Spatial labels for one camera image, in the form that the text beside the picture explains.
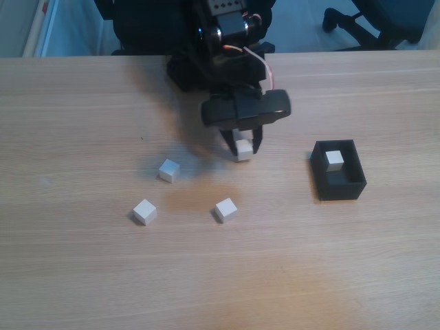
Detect black open box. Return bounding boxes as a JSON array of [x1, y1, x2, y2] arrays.
[[310, 139, 368, 202]]

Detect black oval camera box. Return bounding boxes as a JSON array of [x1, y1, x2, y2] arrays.
[[236, 89, 293, 131]]

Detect blue office chair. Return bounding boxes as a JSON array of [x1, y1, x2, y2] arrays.
[[322, 0, 436, 52]]

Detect white cube block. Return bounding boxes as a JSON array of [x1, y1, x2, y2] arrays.
[[324, 150, 345, 173], [158, 158, 181, 184], [236, 139, 254, 163], [214, 197, 239, 224], [132, 198, 158, 227]]

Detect white and red servo cable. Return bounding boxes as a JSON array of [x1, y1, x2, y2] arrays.
[[222, 45, 277, 91]]

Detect white board with red print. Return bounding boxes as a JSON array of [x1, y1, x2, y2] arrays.
[[22, 0, 58, 58]]

